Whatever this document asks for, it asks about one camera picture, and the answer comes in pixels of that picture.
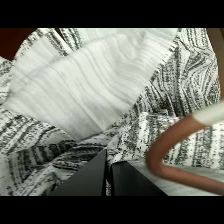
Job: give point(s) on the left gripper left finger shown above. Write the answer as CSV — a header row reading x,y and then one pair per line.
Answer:
x,y
88,178

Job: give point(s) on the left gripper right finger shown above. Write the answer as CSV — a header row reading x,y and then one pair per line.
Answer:
x,y
133,181

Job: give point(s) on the black white striped shirt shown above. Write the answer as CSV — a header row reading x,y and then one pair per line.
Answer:
x,y
83,86

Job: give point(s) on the brown clothes hanger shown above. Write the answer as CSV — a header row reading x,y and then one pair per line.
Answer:
x,y
160,156

